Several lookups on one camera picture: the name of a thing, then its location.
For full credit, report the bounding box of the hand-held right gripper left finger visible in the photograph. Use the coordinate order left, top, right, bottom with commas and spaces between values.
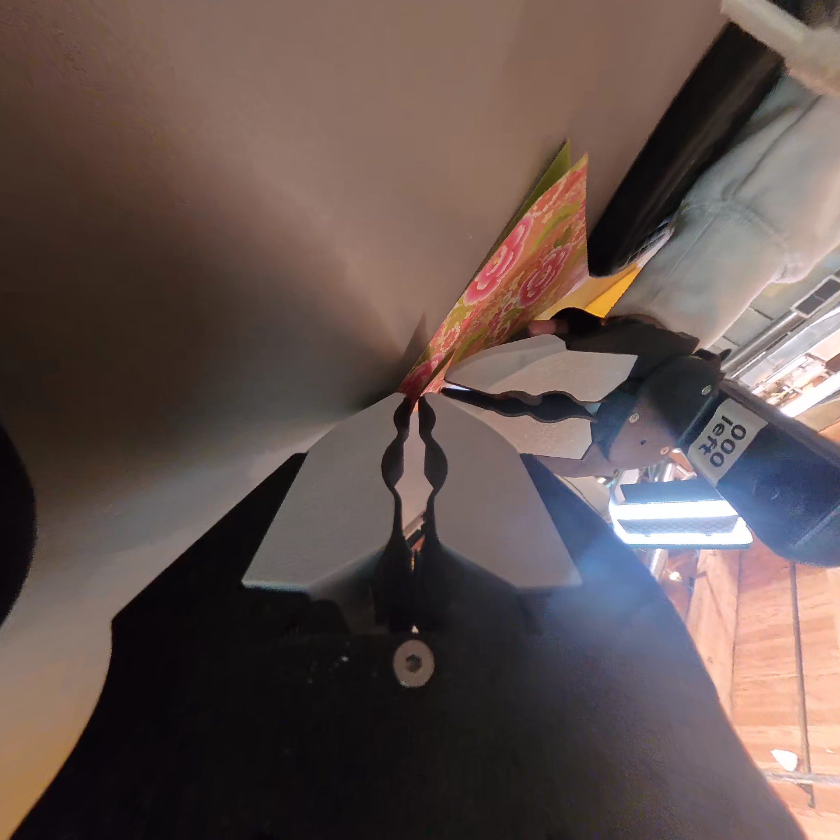
243, 393, 416, 595

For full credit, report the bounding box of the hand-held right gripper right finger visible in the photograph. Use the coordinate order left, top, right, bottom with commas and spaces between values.
416, 393, 582, 593

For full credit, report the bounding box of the yellow box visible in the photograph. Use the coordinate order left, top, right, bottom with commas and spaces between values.
578, 268, 641, 319

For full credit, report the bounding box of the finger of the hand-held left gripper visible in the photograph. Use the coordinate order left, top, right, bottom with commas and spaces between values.
444, 389, 615, 462
444, 335, 641, 404

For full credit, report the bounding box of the floral origami paper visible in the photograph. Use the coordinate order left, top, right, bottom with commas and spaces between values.
398, 142, 592, 397

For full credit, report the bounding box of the bright light fixture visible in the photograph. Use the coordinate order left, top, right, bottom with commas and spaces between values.
609, 498, 754, 550

